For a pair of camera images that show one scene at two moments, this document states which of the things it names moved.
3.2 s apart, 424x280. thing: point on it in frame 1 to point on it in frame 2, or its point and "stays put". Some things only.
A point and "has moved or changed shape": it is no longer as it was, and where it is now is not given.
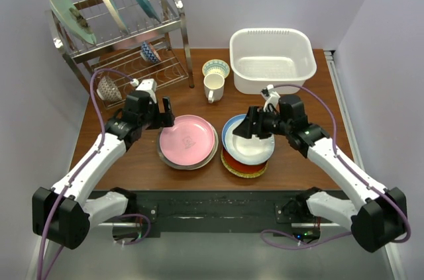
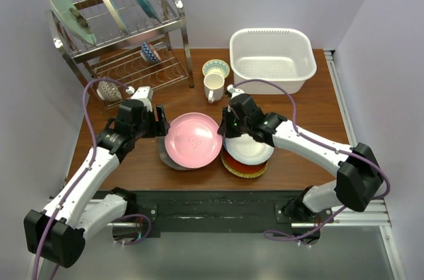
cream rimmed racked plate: [108, 1] stays put
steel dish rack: [126, 44] stays put
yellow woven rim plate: [246, 175] stays put
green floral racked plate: [71, 18] stays put
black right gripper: [248, 128] to [224, 129]
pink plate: [189, 141] has moved or changed shape
